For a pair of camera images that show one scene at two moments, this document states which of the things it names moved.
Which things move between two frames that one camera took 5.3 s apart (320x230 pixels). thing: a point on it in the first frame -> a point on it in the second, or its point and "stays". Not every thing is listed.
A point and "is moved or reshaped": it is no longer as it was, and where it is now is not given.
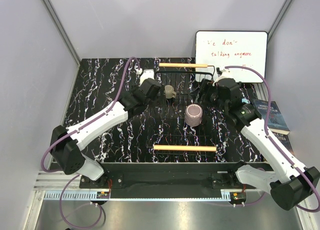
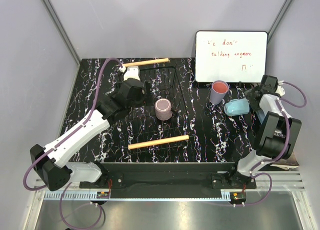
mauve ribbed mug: (193, 115) -> (163, 109)
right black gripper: (206, 86) -> (250, 93)
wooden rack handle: (184, 148) -> (158, 142)
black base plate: (167, 179) stays
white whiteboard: (219, 49) stays
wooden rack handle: (182, 65) -> (147, 61)
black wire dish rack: (182, 128) is moved or reshaped
